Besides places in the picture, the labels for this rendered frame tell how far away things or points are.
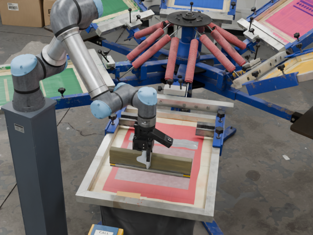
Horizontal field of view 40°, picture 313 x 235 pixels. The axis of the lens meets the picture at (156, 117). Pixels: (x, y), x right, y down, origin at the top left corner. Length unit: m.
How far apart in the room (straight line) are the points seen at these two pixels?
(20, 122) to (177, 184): 0.78
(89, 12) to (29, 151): 0.78
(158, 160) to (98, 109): 0.37
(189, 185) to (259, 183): 1.67
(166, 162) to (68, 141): 2.19
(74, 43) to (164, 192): 0.76
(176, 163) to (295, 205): 1.80
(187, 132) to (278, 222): 1.25
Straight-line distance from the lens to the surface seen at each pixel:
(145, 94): 1.66
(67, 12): 1.70
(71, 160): 3.71
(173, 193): 1.95
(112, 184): 1.98
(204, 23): 2.84
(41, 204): 2.36
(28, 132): 2.10
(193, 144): 2.24
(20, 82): 2.02
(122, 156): 1.87
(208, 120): 2.42
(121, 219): 2.06
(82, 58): 1.67
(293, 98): 4.92
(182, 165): 1.83
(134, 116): 2.33
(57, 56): 2.01
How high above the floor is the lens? 2.25
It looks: 32 degrees down
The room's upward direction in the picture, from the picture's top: 2 degrees clockwise
